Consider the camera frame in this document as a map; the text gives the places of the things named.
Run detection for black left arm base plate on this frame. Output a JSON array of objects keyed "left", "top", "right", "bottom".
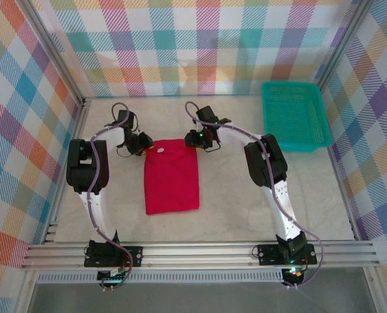
[{"left": 84, "top": 246, "right": 143, "bottom": 268}]

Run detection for grey slotted cable duct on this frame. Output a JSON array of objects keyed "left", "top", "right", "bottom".
[{"left": 36, "top": 273, "right": 284, "bottom": 284}]

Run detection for aluminium frame leg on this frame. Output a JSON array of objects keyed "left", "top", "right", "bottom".
[
  {"left": 364, "top": 265, "right": 387, "bottom": 313},
  {"left": 16, "top": 270, "right": 40, "bottom": 313}
]

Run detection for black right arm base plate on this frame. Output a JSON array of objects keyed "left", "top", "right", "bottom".
[{"left": 257, "top": 243, "right": 317, "bottom": 265}]

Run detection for red t-shirt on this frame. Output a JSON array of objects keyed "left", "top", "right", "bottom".
[{"left": 143, "top": 138, "right": 201, "bottom": 216}]

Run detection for teal plastic basket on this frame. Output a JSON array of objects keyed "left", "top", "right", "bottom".
[{"left": 261, "top": 81, "right": 332, "bottom": 154}]

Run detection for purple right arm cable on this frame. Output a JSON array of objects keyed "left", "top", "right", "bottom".
[{"left": 184, "top": 100, "right": 324, "bottom": 290}]

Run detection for aluminium corner post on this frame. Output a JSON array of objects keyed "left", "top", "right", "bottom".
[
  {"left": 315, "top": 0, "right": 377, "bottom": 95},
  {"left": 19, "top": 0, "right": 93, "bottom": 108}
]

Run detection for aluminium side rail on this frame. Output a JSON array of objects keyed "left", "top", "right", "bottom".
[
  {"left": 42, "top": 97, "right": 93, "bottom": 245},
  {"left": 325, "top": 145, "right": 360, "bottom": 241}
]

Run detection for long aluminium mounting rail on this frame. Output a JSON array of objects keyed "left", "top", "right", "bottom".
[{"left": 20, "top": 240, "right": 380, "bottom": 272}]

